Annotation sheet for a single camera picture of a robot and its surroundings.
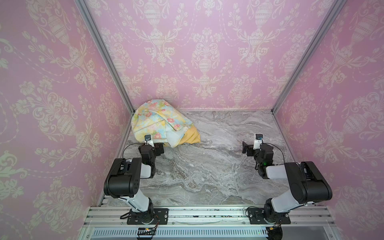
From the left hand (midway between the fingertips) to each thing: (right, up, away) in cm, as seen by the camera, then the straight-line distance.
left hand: (153, 142), depth 95 cm
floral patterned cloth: (+1, +14, +3) cm, 15 cm away
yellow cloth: (+24, +3, +4) cm, 24 cm away
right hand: (+63, +1, -1) cm, 63 cm away
